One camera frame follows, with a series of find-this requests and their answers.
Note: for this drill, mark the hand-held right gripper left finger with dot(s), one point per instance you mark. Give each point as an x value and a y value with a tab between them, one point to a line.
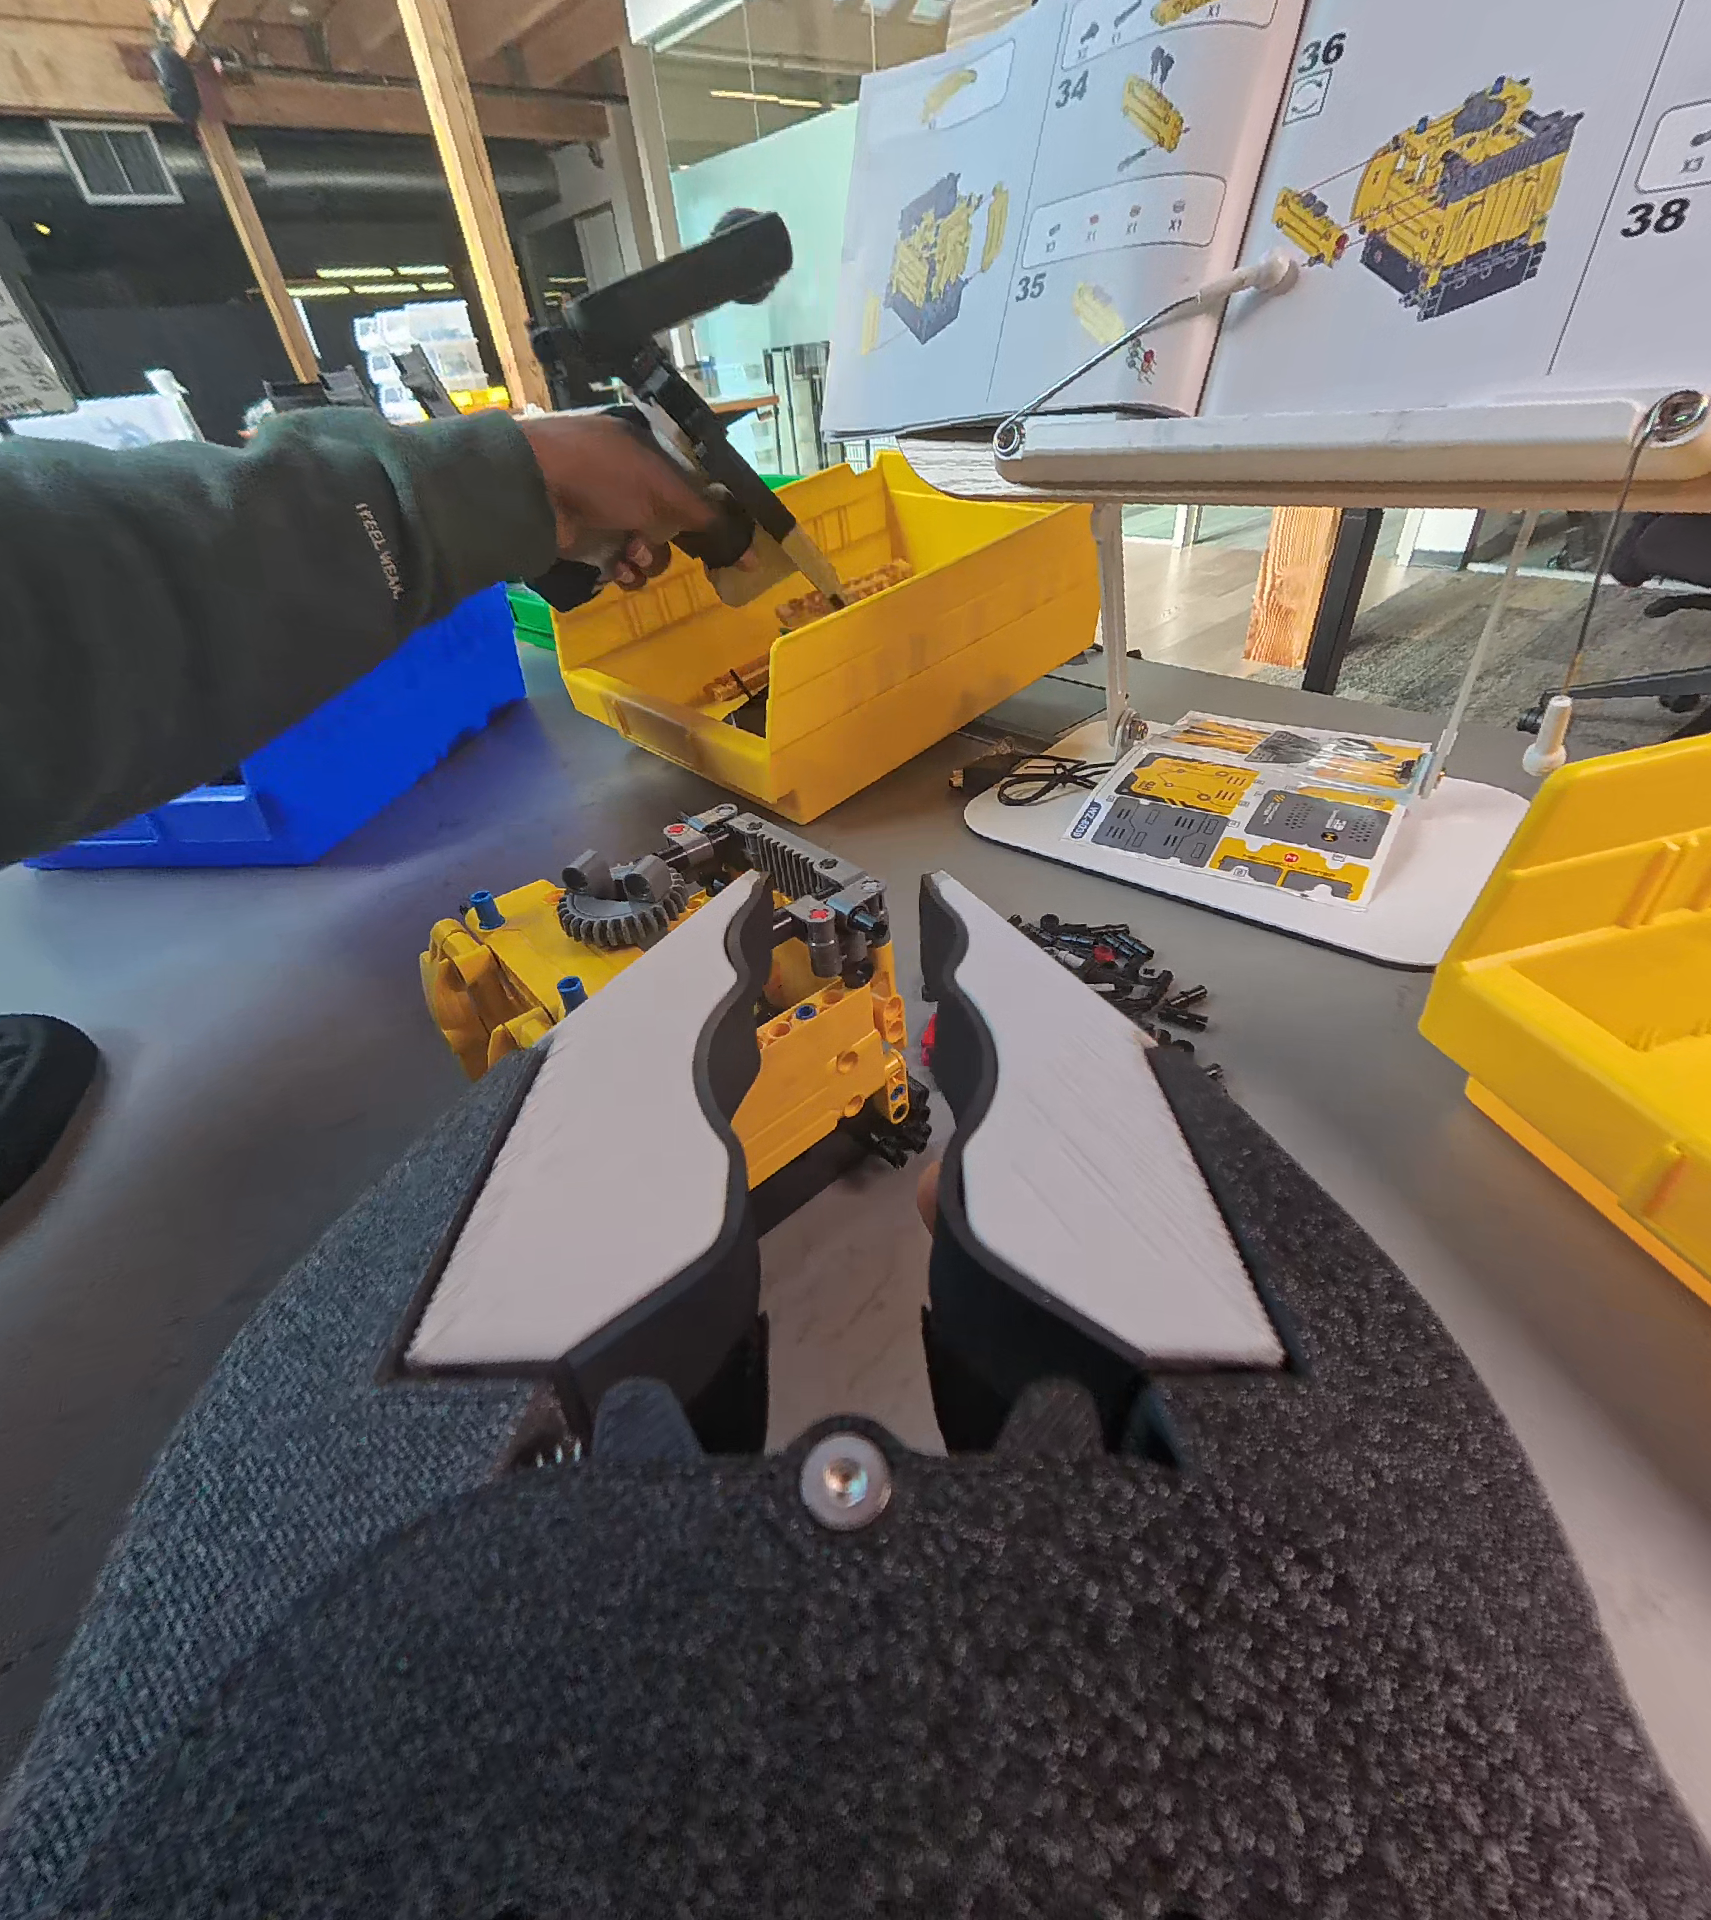
585	1201

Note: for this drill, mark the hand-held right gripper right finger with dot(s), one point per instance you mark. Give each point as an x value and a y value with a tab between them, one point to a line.
1109	1184

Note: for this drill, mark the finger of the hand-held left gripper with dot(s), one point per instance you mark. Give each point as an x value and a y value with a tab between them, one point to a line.
809	567

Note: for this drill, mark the yellow bin with large parts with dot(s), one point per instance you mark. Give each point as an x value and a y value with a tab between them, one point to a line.
915	675

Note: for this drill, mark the yellow lego robot model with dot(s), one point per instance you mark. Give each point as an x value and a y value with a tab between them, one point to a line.
825	1050

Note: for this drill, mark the instruction booklet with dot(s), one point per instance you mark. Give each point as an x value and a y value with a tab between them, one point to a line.
1395	224

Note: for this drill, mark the pile of lego pins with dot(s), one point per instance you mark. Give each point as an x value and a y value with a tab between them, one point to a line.
1125	960

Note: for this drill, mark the person's left hand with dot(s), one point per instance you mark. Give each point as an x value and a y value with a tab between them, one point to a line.
615	480

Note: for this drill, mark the yellow sticker sheet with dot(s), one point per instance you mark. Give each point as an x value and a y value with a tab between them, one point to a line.
1245	811

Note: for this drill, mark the blue plastic bin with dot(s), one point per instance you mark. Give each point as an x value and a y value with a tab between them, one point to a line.
343	751

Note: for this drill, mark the yellow bin with small parts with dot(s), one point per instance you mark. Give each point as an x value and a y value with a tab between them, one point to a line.
1619	1020

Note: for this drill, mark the white drawing sheet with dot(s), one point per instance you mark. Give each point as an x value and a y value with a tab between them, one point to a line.
119	421

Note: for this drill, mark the black office chair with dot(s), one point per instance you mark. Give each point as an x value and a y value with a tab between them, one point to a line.
1695	601

